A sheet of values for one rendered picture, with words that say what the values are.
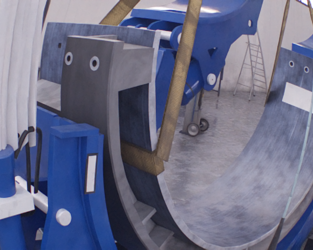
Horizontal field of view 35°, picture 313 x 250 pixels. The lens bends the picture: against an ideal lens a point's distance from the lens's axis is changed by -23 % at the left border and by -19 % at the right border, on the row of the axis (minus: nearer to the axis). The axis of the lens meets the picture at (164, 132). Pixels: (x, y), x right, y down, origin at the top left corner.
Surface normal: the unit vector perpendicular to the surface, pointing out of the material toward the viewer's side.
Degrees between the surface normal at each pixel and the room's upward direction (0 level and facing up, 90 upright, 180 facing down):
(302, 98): 75
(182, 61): 81
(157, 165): 90
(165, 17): 85
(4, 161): 91
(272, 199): 25
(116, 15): 104
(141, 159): 115
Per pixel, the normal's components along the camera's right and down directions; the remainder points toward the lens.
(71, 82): -0.68, 0.22
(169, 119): 0.88, 0.11
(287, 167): -0.36, -0.64
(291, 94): -0.60, -0.19
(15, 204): 0.75, 0.26
